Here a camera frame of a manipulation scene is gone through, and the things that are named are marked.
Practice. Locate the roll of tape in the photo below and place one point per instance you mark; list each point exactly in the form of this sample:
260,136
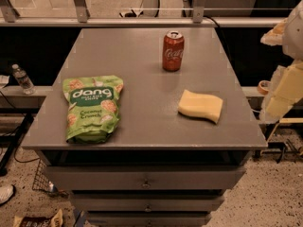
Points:
263,87

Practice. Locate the brown snack bag on floor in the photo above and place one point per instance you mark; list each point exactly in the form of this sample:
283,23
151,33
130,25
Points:
54,221

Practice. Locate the white shoe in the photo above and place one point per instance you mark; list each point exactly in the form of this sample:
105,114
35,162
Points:
6,193

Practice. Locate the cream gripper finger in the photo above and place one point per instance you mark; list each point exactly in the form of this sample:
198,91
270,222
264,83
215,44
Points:
285,89

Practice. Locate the metal railing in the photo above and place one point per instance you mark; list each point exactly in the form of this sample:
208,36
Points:
77,13

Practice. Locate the green dang chips bag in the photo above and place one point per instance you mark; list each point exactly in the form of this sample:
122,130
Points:
93,112

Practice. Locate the yellow sponge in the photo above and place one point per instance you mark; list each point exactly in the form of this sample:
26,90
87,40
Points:
201,106

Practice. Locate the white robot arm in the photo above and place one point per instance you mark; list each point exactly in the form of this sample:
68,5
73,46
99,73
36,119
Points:
289,34

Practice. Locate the clear water bottle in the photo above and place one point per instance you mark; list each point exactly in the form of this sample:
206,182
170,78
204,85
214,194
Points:
23,79

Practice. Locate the grey drawer cabinet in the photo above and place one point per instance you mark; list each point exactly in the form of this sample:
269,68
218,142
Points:
160,168

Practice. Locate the red coke can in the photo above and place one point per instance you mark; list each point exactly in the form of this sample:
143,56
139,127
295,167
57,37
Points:
173,48

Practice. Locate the yellow stand frame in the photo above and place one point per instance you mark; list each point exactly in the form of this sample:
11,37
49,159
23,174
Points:
287,133

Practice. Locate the wire basket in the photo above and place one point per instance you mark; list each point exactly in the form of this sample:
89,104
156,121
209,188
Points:
41,182

